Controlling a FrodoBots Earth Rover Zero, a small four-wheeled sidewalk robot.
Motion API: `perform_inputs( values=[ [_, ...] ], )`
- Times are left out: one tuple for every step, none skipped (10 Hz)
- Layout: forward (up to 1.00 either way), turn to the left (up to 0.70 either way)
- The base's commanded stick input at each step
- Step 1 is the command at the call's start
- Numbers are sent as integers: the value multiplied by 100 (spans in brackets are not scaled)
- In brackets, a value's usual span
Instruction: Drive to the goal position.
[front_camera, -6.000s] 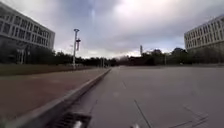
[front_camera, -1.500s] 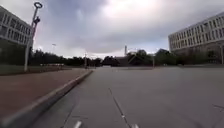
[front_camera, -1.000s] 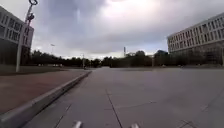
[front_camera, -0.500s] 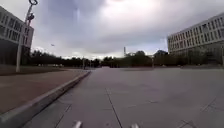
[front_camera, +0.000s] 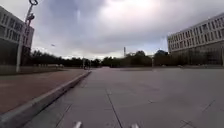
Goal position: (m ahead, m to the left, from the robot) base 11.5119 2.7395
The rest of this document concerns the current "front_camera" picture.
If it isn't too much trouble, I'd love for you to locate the row of dark trees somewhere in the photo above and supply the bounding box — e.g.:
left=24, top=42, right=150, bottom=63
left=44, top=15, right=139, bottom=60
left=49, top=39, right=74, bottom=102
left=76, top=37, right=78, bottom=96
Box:
left=21, top=49, right=188, bottom=69

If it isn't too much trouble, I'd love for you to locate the grey slab pavement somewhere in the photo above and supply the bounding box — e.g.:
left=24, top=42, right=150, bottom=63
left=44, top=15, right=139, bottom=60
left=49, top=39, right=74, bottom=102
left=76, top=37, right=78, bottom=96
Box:
left=20, top=66, right=224, bottom=128

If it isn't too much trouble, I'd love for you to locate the grey stone kerb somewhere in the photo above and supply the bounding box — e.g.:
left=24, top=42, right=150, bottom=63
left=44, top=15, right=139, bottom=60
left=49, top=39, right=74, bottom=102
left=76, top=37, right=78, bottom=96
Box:
left=0, top=70, right=92, bottom=128

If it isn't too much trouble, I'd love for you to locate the pale building with window rows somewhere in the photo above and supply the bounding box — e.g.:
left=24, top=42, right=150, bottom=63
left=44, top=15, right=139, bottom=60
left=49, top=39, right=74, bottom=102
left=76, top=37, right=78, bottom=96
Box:
left=166, top=12, right=224, bottom=66

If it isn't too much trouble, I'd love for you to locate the reddish brown paved ground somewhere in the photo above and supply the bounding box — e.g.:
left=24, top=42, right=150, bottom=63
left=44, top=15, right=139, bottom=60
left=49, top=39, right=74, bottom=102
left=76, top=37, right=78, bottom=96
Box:
left=0, top=68, right=88, bottom=115

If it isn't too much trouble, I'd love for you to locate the grey building with window rows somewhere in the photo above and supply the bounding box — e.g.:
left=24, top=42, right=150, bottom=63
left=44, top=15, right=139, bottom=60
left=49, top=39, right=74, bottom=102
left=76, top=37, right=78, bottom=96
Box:
left=0, top=5, right=36, bottom=67

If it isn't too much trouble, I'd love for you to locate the pale lamp post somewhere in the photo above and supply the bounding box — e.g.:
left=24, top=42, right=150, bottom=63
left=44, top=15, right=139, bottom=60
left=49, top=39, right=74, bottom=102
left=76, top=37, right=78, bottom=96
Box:
left=15, top=0, right=39, bottom=74

